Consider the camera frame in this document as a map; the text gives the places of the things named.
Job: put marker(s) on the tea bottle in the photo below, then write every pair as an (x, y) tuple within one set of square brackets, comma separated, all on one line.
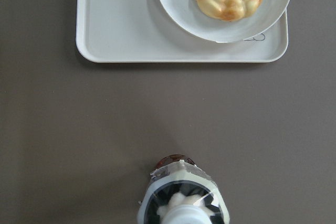
[(180, 192)]

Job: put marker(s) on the white round plate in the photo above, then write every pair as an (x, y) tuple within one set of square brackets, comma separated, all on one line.
[(188, 16)]

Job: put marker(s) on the white rectangular tray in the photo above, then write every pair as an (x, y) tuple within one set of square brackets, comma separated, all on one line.
[(126, 31)]

